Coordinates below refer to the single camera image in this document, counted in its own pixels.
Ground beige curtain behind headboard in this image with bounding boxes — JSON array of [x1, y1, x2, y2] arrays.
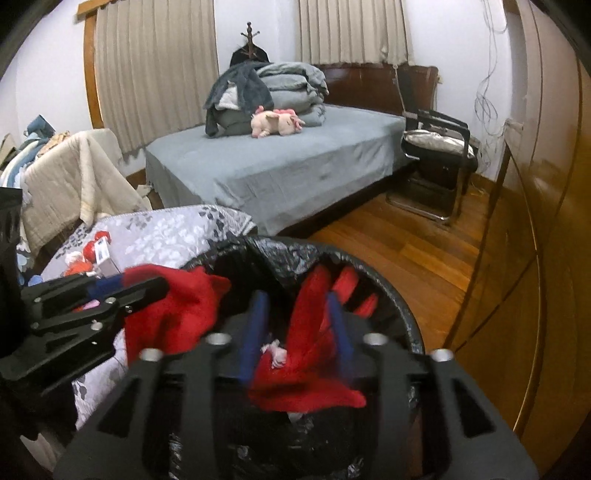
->
[[298, 0, 414, 66]]

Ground bed with grey sheet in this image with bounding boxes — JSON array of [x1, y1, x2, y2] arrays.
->
[[144, 102, 417, 237]]

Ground wide beige curtain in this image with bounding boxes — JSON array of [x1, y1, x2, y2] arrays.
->
[[94, 0, 221, 154]]

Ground pile of blue white cloths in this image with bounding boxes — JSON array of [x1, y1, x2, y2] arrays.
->
[[0, 114, 71, 195]]

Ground black metal chair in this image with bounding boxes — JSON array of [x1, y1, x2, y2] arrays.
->
[[385, 108, 479, 225]]

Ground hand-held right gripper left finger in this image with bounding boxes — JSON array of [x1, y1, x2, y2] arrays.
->
[[53, 292, 273, 480]]

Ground red white small packet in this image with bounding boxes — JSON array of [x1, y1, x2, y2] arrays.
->
[[83, 243, 110, 267]]

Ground wooden window frame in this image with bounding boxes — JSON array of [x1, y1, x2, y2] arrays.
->
[[77, 0, 106, 131]]

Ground red cloth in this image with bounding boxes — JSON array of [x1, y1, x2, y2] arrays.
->
[[248, 267, 380, 412]]

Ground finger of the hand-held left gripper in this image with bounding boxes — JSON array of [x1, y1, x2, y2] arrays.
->
[[21, 274, 170, 336], [0, 314, 119, 383]]

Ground hanging thin cables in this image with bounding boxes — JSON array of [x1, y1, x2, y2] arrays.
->
[[475, 0, 509, 153]]

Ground beige quilt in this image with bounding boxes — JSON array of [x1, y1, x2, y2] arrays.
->
[[22, 129, 149, 243]]

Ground bin with black liner bag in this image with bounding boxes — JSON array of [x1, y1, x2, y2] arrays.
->
[[167, 234, 426, 480]]

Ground orange foam net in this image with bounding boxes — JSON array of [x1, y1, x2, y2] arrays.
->
[[64, 253, 100, 278]]

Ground wooden coat rack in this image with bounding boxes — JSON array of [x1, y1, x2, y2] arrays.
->
[[230, 21, 271, 66]]

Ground red plastic bag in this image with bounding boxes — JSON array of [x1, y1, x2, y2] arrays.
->
[[124, 265, 232, 361]]

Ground brown wooden wardrobe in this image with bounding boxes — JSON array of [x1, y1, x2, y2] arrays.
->
[[442, 0, 591, 480]]

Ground light grey folded duvet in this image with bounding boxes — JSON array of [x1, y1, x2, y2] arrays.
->
[[216, 61, 330, 136]]

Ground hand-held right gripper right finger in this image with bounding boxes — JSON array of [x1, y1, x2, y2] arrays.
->
[[325, 292, 541, 480]]

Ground dark wooden headboard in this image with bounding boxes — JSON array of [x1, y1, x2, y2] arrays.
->
[[314, 62, 440, 117]]

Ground grey floral blanket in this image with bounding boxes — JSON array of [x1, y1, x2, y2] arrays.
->
[[17, 205, 259, 432]]

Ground pink plush pig toy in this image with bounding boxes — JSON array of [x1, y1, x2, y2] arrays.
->
[[250, 106, 307, 138]]

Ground silver chair cushion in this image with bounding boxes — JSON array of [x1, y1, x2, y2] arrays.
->
[[403, 129, 477, 161]]

